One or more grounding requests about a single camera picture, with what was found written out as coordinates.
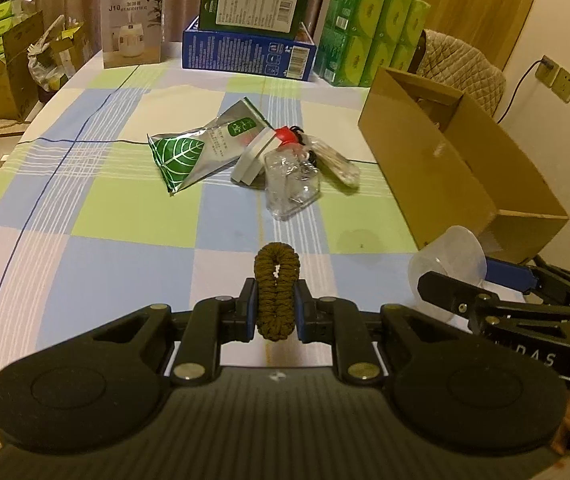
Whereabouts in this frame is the red figurine with black cord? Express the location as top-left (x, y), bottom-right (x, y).
top-left (273, 124), bottom-right (322, 167)

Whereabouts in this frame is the cotton swab bag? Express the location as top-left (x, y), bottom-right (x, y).
top-left (310, 140), bottom-right (361, 192)

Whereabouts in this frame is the brown braided rope bracelet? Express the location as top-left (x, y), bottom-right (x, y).
top-left (254, 243), bottom-right (300, 344)

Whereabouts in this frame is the white humidifier box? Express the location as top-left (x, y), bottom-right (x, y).
top-left (101, 0), bottom-right (166, 70)

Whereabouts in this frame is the crumpled plastic bag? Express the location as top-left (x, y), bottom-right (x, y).
top-left (26, 14), bottom-right (74, 92)

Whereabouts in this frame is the wall outlet with plug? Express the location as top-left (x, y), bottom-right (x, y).
top-left (536, 54), bottom-right (561, 81)

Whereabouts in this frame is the blue printed box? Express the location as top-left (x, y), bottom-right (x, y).
top-left (182, 16), bottom-right (317, 82)

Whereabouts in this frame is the silver green tea bag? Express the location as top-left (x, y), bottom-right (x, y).
top-left (147, 98), bottom-right (276, 195)

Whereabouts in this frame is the black power cable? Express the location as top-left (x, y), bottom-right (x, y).
top-left (496, 58), bottom-right (546, 125)

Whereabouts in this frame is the cardboard box of tissue packs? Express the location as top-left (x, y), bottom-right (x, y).
top-left (0, 0), bottom-right (46, 112)

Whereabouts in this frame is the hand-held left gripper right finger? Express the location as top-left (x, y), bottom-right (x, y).
top-left (295, 284), bottom-right (466, 386)

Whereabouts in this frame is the dark green printed box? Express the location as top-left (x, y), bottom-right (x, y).
top-left (198, 0), bottom-right (310, 40)

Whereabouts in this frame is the stack of green tissue packs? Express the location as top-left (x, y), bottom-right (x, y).
top-left (313, 0), bottom-right (432, 88)

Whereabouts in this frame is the chair with quilted cover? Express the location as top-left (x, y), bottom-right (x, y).
top-left (417, 29), bottom-right (508, 117)

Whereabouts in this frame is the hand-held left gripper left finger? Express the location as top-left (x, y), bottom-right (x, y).
top-left (85, 279), bottom-right (259, 387)

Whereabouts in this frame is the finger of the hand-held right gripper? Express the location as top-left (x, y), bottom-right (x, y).
top-left (417, 270), bottom-right (496, 322)
top-left (484, 254), bottom-right (570, 307)

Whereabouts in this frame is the clear plastic packet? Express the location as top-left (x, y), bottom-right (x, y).
top-left (263, 146), bottom-right (322, 221)

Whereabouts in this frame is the small cardboard box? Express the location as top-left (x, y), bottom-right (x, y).
top-left (48, 22), bottom-right (89, 87)

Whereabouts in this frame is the checkered tablecloth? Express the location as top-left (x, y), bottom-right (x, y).
top-left (0, 40), bottom-right (530, 441)

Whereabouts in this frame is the clear plastic cup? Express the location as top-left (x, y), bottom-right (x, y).
top-left (409, 226), bottom-right (488, 322)

